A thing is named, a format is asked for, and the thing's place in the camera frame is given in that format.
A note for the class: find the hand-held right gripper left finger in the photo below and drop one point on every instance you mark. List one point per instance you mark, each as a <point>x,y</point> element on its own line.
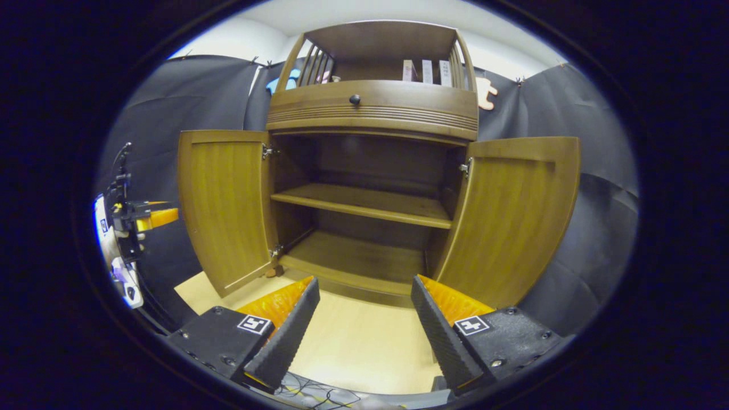
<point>290,336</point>

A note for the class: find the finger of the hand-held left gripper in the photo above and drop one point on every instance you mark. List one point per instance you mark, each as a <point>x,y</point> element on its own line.
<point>162,218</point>

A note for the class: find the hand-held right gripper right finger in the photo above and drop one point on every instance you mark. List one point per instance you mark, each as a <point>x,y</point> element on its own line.
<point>438,336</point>

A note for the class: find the wooden cabinet door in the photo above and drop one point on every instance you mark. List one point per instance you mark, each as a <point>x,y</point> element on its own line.
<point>228,199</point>
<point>512,228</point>

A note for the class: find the wooden double-door shoe cabinet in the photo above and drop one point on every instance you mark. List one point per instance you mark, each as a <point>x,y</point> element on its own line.
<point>370,159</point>

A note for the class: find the wooden inner cabinet shelf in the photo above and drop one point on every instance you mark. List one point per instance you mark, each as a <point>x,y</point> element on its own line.
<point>364,202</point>

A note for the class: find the black backdrop cloth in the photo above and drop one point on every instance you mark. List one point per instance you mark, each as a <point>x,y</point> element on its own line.
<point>598,228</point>

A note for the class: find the wooden drawer with black knob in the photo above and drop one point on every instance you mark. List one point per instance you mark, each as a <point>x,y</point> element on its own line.
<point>410,102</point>

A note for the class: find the grey book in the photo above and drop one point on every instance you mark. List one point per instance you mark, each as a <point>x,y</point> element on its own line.
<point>445,73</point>

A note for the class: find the white book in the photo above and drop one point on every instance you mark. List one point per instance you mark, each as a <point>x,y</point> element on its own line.
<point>427,72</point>

